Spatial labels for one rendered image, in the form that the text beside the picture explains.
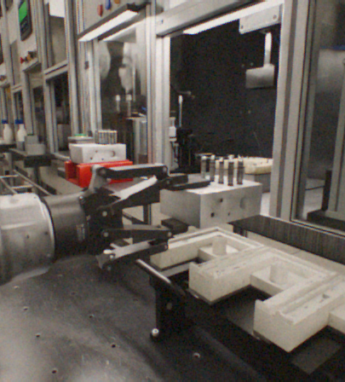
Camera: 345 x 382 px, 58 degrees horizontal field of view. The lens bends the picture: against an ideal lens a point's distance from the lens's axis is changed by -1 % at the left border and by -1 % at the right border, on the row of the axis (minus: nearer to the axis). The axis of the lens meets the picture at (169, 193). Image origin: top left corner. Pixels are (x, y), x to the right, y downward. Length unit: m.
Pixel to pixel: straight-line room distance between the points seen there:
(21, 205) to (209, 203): 0.23
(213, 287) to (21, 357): 0.38
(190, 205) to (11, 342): 0.44
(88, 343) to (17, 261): 0.35
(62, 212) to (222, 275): 0.22
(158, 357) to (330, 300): 0.32
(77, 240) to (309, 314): 0.26
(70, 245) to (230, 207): 0.23
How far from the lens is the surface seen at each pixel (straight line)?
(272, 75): 0.82
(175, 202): 0.46
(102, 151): 0.87
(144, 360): 0.61
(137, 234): 0.41
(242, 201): 0.49
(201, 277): 0.43
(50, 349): 0.66
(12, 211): 0.33
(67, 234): 0.34
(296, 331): 0.37
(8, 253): 0.33
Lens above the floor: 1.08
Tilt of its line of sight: 13 degrees down
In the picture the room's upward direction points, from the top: straight up
